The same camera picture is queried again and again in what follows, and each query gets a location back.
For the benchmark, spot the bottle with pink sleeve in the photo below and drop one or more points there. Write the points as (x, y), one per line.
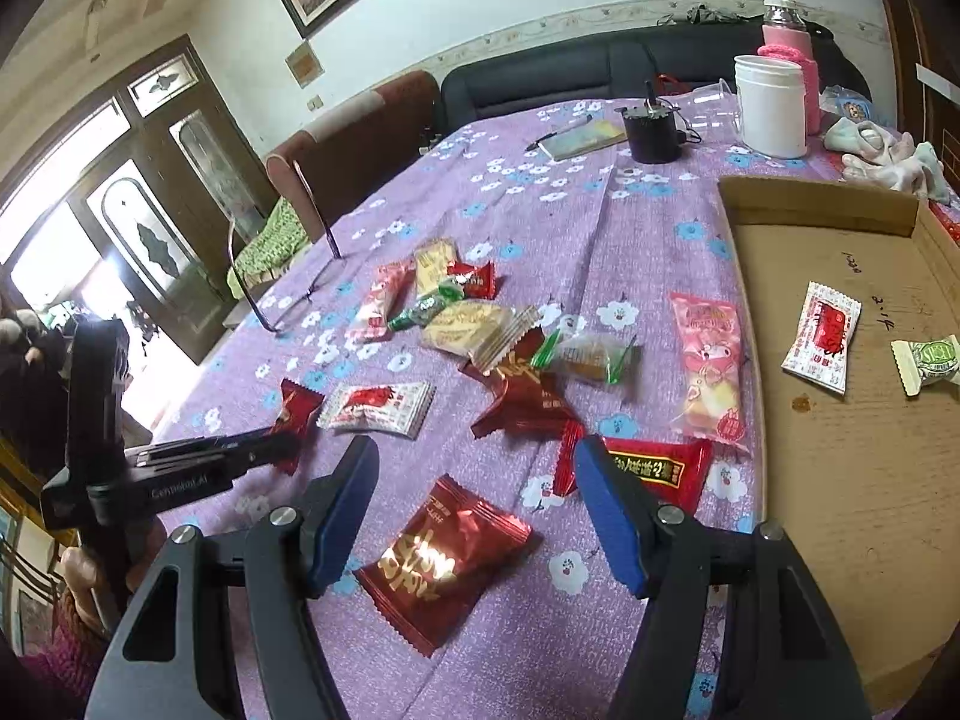
(795, 37)

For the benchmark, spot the dark cloth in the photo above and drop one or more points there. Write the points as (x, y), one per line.
(30, 405)

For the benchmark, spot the brown armchair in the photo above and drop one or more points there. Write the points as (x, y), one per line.
(352, 150)

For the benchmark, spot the red plastic bag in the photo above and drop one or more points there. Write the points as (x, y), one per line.
(666, 84)

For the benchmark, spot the pink cartoon snack packet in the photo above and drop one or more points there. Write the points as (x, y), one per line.
(709, 367)
(379, 300)

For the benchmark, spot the small red candy packet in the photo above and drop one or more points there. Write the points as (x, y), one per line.
(296, 420)

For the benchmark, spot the red white-print candy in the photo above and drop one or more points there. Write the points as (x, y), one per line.
(472, 281)

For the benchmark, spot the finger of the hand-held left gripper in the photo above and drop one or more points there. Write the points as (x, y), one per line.
(247, 450)

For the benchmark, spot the green and white candy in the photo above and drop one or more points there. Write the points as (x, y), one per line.
(930, 364)

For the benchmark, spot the person's left forearm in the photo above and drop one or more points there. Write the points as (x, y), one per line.
(60, 675)

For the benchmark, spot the black sofa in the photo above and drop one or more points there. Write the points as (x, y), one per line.
(540, 75)

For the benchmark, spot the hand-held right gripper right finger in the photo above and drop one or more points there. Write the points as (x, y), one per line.
(611, 517)

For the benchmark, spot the purple floral tablecloth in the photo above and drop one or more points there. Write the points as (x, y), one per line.
(525, 240)

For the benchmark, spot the white crumpled cloth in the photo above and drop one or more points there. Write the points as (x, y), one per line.
(885, 161)

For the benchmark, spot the green cushion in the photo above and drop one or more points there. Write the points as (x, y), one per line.
(270, 244)

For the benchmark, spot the red gold-print snack packet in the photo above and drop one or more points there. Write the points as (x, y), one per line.
(525, 397)

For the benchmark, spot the wall plaque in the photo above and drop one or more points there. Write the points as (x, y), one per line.
(304, 64)

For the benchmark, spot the blue printed package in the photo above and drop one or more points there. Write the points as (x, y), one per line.
(847, 103)

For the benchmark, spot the clear plastic cup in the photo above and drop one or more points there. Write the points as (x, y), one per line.
(709, 105)

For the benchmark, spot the purple eyeglasses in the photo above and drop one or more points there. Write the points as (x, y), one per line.
(330, 240)

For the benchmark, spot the person's left hand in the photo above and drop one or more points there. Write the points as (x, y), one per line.
(81, 585)

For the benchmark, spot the clear cracker packet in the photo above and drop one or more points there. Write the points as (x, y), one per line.
(465, 330)

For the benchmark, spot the white red-label snack packet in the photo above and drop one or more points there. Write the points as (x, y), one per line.
(375, 406)
(821, 337)

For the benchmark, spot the pen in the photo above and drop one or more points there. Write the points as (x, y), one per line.
(559, 133)

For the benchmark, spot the large red snack packet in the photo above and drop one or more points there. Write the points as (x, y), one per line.
(442, 562)

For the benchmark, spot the wooden cabinet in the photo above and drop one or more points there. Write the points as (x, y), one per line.
(919, 22)

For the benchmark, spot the cardboard box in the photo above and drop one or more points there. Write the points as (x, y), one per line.
(862, 502)

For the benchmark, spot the red packet with black label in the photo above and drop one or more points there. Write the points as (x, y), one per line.
(667, 472)

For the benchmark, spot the yellowish cracker packet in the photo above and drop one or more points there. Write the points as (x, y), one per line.
(433, 264)

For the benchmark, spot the white plastic jar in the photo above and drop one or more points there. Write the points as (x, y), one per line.
(769, 109)

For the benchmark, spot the wooden glass door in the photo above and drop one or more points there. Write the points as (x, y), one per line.
(150, 187)

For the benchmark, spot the clear green-edged pastry packet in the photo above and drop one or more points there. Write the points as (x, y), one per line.
(589, 360)

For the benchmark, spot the notebook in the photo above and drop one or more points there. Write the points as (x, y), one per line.
(589, 139)

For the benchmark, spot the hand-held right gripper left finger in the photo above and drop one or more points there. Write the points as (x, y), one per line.
(341, 532)

